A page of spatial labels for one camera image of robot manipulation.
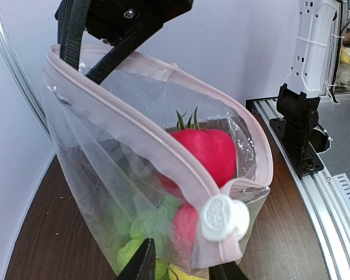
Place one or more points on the right aluminium frame post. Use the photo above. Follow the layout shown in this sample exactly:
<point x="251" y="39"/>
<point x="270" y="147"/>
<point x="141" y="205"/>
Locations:
<point x="20" y="78"/>

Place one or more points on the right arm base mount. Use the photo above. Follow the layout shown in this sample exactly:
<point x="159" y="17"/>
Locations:
<point x="302" y="150"/>

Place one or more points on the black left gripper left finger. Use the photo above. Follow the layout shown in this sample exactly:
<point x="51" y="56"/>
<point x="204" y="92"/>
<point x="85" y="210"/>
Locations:
<point x="142" y="264"/>

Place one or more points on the yellow toy lemon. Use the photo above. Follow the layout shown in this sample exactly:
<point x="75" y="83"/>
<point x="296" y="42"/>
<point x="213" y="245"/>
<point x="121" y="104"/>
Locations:
<point x="175" y="273"/>

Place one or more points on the green toy apple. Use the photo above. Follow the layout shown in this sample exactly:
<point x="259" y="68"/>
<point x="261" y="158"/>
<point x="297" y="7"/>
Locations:
<point x="160" y="268"/>

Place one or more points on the magenta toy fruit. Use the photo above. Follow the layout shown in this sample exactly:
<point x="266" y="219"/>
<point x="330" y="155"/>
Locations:
<point x="185" y="228"/>

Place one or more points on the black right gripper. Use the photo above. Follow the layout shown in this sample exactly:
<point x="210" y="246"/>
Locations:
<point x="119" y="23"/>

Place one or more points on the red toy tomato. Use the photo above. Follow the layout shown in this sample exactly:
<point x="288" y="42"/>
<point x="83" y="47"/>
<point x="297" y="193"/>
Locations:
<point x="213" y="148"/>

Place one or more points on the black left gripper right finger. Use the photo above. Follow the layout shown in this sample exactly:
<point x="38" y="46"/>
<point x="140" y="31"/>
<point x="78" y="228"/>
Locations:
<point x="227" y="271"/>

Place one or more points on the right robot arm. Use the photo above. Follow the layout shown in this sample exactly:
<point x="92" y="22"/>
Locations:
<point x="299" y="96"/>

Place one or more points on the front aluminium rail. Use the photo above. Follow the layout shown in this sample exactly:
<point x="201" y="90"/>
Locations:
<point x="327" y="201"/>

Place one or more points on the clear zip top bag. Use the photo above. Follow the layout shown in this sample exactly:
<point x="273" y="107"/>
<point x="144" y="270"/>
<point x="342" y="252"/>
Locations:
<point x="114" y="145"/>

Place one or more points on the green toy leaf vegetable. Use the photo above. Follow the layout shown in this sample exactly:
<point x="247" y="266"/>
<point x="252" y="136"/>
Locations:
<point x="150" y="223"/>

